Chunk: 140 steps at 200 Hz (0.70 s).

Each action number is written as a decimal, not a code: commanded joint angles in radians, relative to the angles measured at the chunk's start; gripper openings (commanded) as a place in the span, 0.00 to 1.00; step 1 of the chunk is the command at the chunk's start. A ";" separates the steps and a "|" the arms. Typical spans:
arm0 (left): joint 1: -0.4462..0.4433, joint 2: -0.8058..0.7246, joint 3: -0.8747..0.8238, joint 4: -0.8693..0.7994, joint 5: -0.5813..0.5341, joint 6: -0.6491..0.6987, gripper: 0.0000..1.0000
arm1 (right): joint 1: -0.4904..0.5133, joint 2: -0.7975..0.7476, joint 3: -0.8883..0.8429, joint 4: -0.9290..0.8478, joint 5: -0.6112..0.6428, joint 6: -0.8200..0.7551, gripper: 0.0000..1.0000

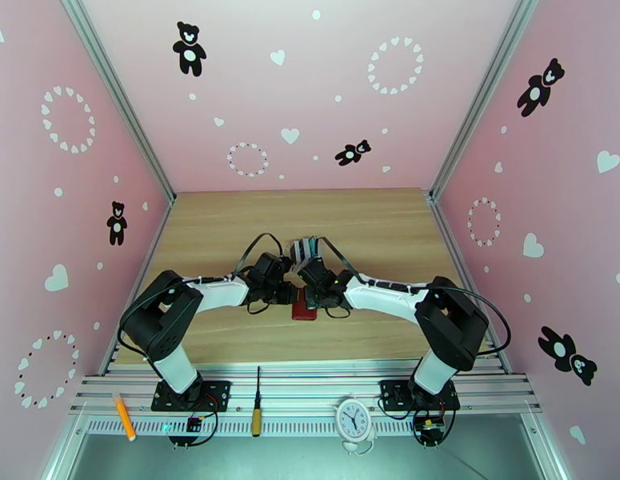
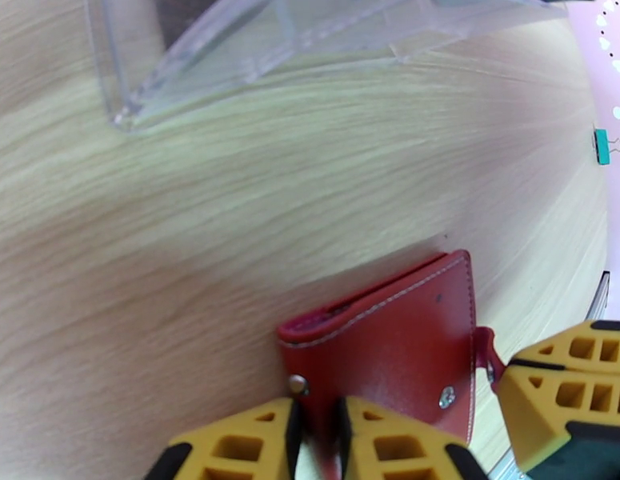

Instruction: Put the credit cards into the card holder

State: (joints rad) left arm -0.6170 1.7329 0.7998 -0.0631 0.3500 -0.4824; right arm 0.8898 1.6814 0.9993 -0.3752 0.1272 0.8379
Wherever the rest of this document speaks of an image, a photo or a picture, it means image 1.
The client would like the red leather card holder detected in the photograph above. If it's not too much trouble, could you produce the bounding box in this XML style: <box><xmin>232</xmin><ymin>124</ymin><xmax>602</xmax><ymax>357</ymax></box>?
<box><xmin>291</xmin><ymin>302</ymin><xmax>320</xmax><ymax>323</ymax></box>

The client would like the clear acrylic card stand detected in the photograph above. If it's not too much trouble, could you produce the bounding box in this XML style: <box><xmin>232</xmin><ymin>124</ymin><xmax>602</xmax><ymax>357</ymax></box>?
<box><xmin>288</xmin><ymin>235</ymin><xmax>326</xmax><ymax>269</ymax></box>

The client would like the white alarm clock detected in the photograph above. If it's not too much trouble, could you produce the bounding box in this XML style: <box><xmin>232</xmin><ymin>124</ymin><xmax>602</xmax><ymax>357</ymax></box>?
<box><xmin>335</xmin><ymin>398</ymin><xmax>377</xmax><ymax>454</ymax></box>

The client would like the black yellow electronics module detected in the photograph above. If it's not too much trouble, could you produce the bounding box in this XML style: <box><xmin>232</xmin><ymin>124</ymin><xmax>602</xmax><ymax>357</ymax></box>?
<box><xmin>414</xmin><ymin>414</ymin><xmax>448</xmax><ymax>443</ymax></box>

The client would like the orange marker pen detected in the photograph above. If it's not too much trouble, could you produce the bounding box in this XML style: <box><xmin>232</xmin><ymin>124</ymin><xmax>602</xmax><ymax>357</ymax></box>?
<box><xmin>113</xmin><ymin>392</ymin><xmax>138</xmax><ymax>442</ymax></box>

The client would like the right black camera cable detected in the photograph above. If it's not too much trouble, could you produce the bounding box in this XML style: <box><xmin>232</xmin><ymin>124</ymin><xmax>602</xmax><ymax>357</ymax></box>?
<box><xmin>319</xmin><ymin>237</ymin><xmax>364</xmax><ymax>285</ymax></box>

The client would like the black camera cable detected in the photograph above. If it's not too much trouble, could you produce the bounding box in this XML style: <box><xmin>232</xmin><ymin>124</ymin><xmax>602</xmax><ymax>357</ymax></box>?
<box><xmin>235</xmin><ymin>232</ymin><xmax>286</xmax><ymax>274</ymax></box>
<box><xmin>319</xmin><ymin>237</ymin><xmax>364</xmax><ymax>285</ymax></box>

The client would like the left black camera cable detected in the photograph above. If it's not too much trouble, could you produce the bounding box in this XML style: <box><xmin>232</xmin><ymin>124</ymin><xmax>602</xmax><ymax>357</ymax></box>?
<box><xmin>235</xmin><ymin>232</ymin><xmax>286</xmax><ymax>274</ymax></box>

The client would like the aluminium front rail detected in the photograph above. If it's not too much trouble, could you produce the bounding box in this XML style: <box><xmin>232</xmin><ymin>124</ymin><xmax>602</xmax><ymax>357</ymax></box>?
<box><xmin>69</xmin><ymin>361</ymin><xmax>543</xmax><ymax>416</ymax></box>

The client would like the left aluminium side rail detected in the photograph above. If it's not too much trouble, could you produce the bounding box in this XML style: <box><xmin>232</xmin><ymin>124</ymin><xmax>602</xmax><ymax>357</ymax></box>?
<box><xmin>97</xmin><ymin>195</ymin><xmax>177</xmax><ymax>377</ymax></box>

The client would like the aluminium side rail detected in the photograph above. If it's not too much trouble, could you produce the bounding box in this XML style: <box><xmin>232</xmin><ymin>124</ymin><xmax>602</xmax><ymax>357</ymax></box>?
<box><xmin>97</xmin><ymin>195</ymin><xmax>177</xmax><ymax>377</ymax></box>
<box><xmin>426</xmin><ymin>190</ymin><xmax>514</xmax><ymax>377</ymax></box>

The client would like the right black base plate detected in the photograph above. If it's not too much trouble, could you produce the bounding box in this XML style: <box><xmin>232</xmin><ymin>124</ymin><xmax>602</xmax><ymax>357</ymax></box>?
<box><xmin>379</xmin><ymin>378</ymin><xmax>462</xmax><ymax>412</ymax></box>

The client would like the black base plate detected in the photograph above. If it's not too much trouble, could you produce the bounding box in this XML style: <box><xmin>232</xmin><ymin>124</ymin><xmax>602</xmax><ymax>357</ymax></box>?
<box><xmin>150</xmin><ymin>379</ymin><xmax>232</xmax><ymax>413</ymax></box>
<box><xmin>379</xmin><ymin>378</ymin><xmax>462</xmax><ymax>412</ymax></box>

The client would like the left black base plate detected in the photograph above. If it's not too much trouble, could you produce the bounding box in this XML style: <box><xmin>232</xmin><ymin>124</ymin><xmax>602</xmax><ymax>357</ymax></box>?
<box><xmin>150</xmin><ymin>379</ymin><xmax>232</xmax><ymax>413</ymax></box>

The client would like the slotted grey cable duct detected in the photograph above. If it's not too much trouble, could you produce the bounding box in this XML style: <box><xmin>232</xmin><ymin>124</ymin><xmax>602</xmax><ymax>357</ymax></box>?
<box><xmin>82</xmin><ymin>415</ymin><xmax>530</xmax><ymax>438</ymax></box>

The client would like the yellow handled screwdriver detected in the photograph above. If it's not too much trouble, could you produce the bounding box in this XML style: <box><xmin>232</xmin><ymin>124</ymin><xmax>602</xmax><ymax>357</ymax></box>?
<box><xmin>251</xmin><ymin>366</ymin><xmax>265</xmax><ymax>438</ymax></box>

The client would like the right aluminium side rail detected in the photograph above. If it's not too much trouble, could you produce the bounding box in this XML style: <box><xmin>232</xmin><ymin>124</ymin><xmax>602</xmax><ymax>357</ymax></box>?
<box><xmin>426</xmin><ymin>190</ymin><xmax>514</xmax><ymax>377</ymax></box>

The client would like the left aluminium frame post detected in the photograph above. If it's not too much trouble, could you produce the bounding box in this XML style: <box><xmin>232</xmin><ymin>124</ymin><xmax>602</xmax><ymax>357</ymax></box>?
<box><xmin>57</xmin><ymin>0</ymin><xmax>177</xmax><ymax>202</ymax></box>

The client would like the aluminium frame post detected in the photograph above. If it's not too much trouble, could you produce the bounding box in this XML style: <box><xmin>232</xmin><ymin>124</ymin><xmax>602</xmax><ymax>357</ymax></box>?
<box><xmin>428</xmin><ymin>0</ymin><xmax>546</xmax><ymax>201</ymax></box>
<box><xmin>57</xmin><ymin>0</ymin><xmax>177</xmax><ymax>202</ymax></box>

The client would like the right aluminium frame post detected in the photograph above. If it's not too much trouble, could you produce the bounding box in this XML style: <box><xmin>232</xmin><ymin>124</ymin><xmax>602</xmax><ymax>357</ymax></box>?
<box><xmin>428</xmin><ymin>0</ymin><xmax>546</xmax><ymax>201</ymax></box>

